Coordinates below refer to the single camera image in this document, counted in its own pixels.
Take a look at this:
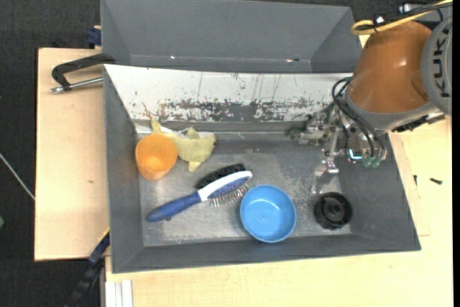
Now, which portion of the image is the yellow-green soft toy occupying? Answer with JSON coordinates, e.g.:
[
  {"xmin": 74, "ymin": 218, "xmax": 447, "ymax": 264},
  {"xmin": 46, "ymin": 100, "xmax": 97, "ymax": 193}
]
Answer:
[{"xmin": 149, "ymin": 118, "xmax": 218, "ymax": 173}]

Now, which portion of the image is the blue plastic bowl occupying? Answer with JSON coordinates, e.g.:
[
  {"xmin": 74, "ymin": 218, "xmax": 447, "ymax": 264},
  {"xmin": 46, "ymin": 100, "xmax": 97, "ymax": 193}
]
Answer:
[{"xmin": 239, "ymin": 183, "xmax": 298, "ymax": 244}]

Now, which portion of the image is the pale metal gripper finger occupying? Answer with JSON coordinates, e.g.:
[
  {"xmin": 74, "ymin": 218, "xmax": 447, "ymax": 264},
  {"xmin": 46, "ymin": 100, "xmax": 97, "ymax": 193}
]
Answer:
[
  {"xmin": 310, "ymin": 153, "xmax": 341, "ymax": 195},
  {"xmin": 286, "ymin": 117, "xmax": 336, "ymax": 146}
]

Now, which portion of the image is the grey metal bin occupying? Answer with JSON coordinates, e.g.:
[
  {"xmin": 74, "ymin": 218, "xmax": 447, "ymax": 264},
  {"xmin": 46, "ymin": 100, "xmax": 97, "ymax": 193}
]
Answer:
[{"xmin": 98, "ymin": 0, "xmax": 423, "ymax": 275}]

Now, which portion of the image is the black round cap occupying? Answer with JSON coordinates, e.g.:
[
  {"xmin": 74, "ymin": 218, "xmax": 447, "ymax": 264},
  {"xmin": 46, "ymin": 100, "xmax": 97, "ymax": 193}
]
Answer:
[{"xmin": 313, "ymin": 191, "xmax": 354, "ymax": 232}]

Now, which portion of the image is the black brush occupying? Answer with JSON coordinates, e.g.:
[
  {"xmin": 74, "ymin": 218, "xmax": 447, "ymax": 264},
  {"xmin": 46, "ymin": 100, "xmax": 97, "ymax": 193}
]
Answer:
[{"xmin": 194, "ymin": 162, "xmax": 247, "ymax": 190}]

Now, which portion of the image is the blue and white hairbrush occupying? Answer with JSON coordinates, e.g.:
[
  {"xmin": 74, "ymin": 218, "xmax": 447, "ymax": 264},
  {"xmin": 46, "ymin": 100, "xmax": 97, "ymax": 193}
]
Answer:
[{"xmin": 144, "ymin": 170, "xmax": 254, "ymax": 224}]

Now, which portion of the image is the orange plastic cup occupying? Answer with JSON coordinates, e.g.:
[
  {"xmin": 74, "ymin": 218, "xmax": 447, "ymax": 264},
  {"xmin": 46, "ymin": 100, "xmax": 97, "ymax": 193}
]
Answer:
[{"xmin": 134, "ymin": 133, "xmax": 179, "ymax": 182}]

